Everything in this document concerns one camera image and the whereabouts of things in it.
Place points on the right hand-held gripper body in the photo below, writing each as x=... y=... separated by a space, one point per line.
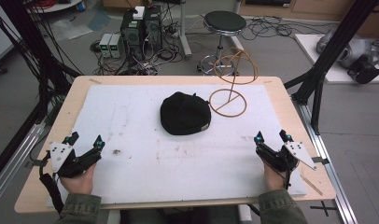
x=282 y=158

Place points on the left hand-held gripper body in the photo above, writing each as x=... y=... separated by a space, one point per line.
x=67 y=161

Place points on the black knit hat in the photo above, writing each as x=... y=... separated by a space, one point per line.
x=184 y=114

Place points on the person's right hand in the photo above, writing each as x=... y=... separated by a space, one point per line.
x=273 y=179

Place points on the person's left hand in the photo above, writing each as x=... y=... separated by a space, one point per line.
x=78 y=183

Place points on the thin wooden strip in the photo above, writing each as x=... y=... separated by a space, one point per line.
x=312 y=185

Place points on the white foam mat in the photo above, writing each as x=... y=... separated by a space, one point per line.
x=165 y=161

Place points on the white floor board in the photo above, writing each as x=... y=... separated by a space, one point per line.
x=337 y=71

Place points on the grey power supply unit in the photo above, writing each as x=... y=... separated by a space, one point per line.
x=105 y=45
x=115 y=46

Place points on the person's dark legs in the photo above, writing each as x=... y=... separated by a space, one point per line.
x=165 y=216

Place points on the grey and black machine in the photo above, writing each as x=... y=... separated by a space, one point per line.
x=355 y=56

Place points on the black computer tower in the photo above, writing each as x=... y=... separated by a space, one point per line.
x=152 y=28
x=132 y=34

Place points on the black round stool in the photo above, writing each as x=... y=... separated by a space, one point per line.
x=224 y=23

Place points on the white box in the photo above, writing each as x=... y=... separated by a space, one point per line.
x=138 y=12

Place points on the aluminium rail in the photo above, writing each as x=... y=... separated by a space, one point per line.
x=327 y=161
x=13 y=158

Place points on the black metal frame stand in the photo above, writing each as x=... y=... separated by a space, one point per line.
x=327 y=62
x=32 y=59

